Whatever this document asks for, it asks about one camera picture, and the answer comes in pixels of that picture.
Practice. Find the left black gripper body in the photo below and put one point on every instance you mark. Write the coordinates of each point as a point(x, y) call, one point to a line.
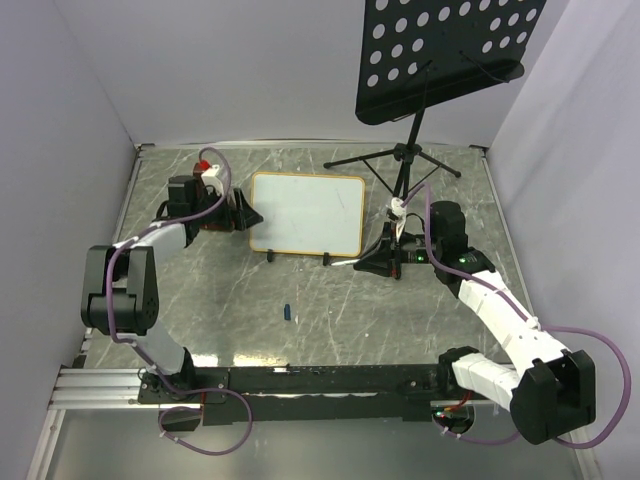
point(221, 214)

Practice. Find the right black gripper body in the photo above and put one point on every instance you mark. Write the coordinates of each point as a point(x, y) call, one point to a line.
point(413, 249)

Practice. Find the white whiteboard marker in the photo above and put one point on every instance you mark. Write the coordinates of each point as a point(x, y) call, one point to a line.
point(344, 262)

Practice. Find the yellow framed whiteboard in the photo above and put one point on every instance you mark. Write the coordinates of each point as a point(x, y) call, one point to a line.
point(306, 214)

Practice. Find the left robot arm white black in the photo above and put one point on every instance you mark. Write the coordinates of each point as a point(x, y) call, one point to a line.
point(120, 295)

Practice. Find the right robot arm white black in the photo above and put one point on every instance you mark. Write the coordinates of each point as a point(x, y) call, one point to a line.
point(547, 389)

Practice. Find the brown wooden metronome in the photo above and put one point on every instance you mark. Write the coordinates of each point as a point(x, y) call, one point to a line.
point(210, 187)

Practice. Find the black music stand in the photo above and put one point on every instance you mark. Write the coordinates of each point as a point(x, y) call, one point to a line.
point(418, 54)

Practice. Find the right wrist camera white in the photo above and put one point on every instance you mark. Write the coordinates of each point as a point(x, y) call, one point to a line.
point(397, 215)

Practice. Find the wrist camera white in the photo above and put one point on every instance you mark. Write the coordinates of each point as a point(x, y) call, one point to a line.
point(397, 215)
point(209, 174)

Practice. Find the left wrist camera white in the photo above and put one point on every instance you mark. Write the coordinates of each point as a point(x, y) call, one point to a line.
point(209, 174)

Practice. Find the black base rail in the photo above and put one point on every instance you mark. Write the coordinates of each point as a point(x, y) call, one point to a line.
point(226, 395)

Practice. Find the aluminium extrusion frame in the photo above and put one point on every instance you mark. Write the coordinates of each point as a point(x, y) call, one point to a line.
point(75, 388)

